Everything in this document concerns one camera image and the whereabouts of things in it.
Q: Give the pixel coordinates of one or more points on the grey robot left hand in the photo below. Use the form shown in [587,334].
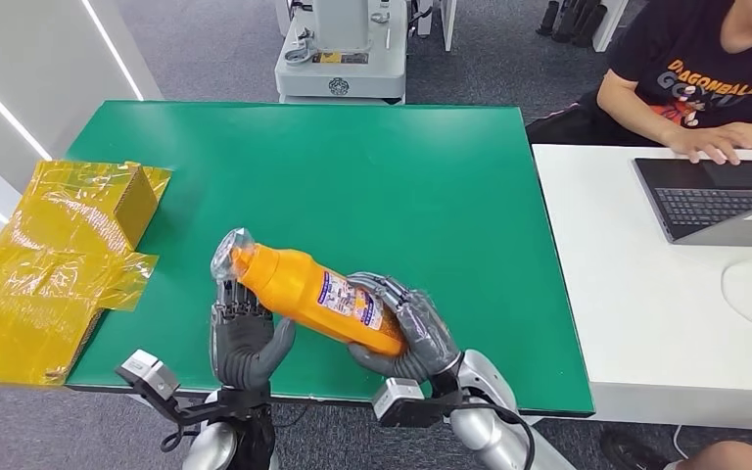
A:
[243,350]

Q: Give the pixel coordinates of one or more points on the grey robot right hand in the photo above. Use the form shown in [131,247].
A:
[424,337]

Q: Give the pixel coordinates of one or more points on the person's right hand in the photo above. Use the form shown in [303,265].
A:
[707,141]

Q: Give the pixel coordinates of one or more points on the orange plastic bottle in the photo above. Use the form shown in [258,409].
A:
[298,285]

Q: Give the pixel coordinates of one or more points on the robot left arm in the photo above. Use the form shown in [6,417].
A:
[214,451]

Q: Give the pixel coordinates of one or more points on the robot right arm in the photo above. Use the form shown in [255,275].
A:
[480,428]

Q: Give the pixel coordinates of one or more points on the white robot base machine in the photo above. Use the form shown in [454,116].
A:
[340,71]

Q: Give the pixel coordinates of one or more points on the dark grey laptop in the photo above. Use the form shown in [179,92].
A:
[707,201]

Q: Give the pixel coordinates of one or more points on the person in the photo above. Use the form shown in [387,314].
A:
[687,65]

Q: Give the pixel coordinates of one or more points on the white furniture leg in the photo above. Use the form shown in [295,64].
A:
[609,23]

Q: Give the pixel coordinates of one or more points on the green table mat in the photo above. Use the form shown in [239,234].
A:
[350,194]

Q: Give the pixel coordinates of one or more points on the white desk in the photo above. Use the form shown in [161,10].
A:
[642,324]

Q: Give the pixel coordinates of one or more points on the yellow taped cardboard box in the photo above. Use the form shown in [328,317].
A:
[45,279]

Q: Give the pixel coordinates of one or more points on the black shoe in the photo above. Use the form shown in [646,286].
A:
[629,451]

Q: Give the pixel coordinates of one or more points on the person's leg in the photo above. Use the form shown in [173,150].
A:
[733,457]

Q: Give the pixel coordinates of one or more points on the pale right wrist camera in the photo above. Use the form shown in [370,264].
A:
[395,399]

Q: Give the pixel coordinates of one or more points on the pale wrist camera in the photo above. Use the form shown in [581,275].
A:
[149,373]
[395,399]

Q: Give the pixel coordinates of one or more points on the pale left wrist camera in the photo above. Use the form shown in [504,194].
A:
[149,373]

